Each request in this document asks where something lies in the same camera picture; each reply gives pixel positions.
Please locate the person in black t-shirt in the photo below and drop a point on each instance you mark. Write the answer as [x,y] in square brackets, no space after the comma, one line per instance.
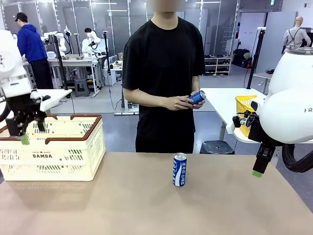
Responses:
[163,73]

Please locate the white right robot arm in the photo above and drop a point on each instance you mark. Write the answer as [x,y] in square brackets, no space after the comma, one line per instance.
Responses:
[286,117]

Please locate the black pole with white top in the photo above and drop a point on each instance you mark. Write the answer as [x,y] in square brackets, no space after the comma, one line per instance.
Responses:
[255,54]

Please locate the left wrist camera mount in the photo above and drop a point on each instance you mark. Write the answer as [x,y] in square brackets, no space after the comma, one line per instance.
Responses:
[39,96]

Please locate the large yellow plastic basket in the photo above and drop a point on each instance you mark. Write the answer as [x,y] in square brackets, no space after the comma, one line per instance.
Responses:
[244,105]

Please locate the black camera tripod stand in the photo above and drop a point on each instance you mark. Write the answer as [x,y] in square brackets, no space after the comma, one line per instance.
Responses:
[60,63]

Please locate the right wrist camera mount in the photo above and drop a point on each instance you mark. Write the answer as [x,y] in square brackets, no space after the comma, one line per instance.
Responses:
[240,121]

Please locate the white desk with thin edge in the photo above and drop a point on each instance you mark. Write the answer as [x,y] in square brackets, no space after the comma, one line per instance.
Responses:
[61,95]

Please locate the white background workbench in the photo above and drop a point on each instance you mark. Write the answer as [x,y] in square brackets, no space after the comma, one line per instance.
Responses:
[80,62]

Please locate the wooden shoe rack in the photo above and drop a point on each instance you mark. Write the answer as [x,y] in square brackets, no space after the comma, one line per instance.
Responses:
[217,66]

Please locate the person's left hand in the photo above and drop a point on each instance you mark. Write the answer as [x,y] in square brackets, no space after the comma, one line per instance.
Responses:
[198,105]

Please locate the person's left forearm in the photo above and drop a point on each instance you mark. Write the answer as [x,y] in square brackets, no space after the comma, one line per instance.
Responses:
[196,84]

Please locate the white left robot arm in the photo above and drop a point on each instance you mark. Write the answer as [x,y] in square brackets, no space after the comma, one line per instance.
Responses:
[9,61]

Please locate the blue Pocari drink can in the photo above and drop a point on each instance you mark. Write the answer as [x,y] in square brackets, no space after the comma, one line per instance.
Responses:
[180,171]
[196,98]

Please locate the man in blue hoodie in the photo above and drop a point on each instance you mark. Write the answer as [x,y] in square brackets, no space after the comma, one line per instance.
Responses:
[31,49]

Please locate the person's right hand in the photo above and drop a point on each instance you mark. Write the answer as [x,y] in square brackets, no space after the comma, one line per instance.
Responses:
[178,102]

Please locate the grey step stool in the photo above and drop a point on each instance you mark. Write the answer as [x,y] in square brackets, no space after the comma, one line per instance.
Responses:
[82,88]

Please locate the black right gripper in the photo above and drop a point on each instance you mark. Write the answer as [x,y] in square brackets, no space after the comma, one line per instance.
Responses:
[255,129]

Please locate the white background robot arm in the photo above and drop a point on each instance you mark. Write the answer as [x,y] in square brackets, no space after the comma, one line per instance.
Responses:
[91,41]

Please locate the person's right forearm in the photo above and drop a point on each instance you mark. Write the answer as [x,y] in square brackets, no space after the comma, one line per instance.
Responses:
[146,99]

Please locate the white desk with T legs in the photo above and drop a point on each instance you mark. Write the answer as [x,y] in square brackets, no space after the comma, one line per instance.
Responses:
[117,73]

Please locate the black plastic stool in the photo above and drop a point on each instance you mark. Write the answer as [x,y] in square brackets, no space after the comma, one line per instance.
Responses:
[215,148]

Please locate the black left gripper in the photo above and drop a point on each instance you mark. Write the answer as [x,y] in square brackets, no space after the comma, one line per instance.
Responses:
[22,109]

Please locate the white side table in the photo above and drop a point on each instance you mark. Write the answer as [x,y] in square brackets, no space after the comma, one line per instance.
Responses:
[220,102]

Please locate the mannequin with grey apron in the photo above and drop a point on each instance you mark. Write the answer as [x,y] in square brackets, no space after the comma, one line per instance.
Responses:
[294,39]

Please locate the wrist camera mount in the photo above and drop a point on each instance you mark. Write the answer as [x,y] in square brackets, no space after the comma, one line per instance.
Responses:
[240,121]
[39,96]

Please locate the black bag on floor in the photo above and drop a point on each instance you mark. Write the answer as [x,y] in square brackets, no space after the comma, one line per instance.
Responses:
[240,58]

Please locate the thin black tripod pole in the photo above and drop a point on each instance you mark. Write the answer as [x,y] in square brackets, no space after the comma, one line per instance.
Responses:
[106,58]

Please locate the cream shopping basket brown rim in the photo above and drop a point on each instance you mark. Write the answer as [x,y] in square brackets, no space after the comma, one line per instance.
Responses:
[95,156]

